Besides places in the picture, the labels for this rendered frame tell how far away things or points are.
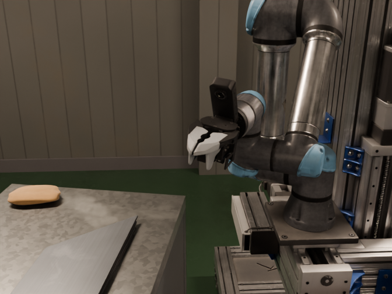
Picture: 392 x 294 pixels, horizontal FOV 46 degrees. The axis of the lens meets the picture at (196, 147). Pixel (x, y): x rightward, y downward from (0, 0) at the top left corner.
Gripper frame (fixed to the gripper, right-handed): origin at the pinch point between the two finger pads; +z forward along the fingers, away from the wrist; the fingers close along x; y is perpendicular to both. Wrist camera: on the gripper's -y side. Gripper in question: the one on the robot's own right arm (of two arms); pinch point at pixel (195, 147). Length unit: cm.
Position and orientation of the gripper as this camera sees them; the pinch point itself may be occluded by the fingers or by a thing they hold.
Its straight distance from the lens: 79.1
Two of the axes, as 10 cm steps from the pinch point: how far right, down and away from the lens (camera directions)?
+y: -1.2, 9.0, 4.2
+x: -9.1, -2.7, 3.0
